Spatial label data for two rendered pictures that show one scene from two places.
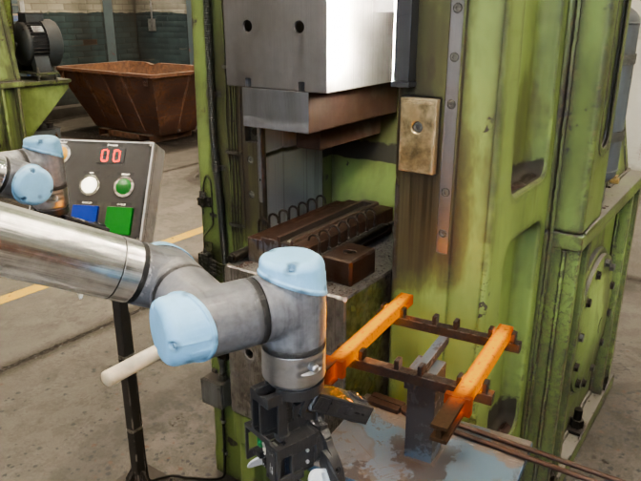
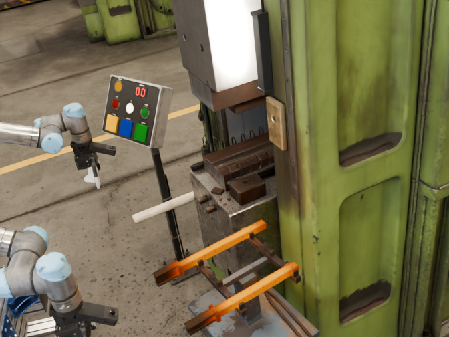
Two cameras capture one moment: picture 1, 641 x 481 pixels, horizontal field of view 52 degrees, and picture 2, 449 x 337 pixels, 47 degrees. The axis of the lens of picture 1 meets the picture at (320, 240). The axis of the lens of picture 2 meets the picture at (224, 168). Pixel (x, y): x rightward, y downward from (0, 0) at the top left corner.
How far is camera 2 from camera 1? 107 cm
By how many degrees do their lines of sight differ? 32
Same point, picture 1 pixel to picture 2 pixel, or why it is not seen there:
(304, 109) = (210, 97)
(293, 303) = (45, 283)
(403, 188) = (276, 151)
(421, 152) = (276, 134)
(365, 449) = not seen: hidden behind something
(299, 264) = (45, 269)
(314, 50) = (208, 64)
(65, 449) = (156, 232)
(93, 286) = not seen: outside the picture
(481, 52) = (299, 82)
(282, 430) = (61, 324)
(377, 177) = not seen: hidden behind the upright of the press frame
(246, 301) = (24, 279)
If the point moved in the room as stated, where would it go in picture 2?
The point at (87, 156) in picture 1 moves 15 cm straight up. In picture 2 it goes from (129, 90) to (122, 59)
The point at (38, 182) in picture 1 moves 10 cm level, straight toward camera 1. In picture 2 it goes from (53, 144) to (43, 159)
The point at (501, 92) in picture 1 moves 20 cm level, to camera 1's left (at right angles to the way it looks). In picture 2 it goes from (310, 112) to (250, 105)
